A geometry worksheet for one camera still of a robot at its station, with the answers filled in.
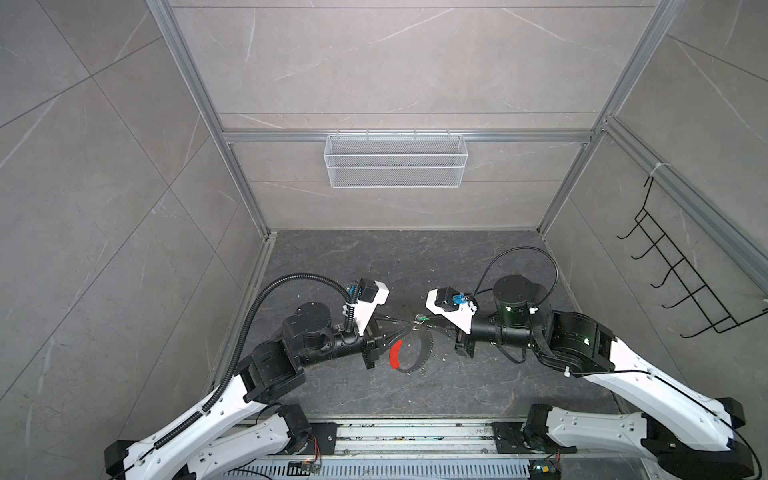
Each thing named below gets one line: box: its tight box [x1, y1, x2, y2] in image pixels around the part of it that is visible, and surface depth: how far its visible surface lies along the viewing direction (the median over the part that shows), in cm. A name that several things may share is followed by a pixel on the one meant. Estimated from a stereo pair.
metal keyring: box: [397, 326, 434, 373], surface depth 61 cm
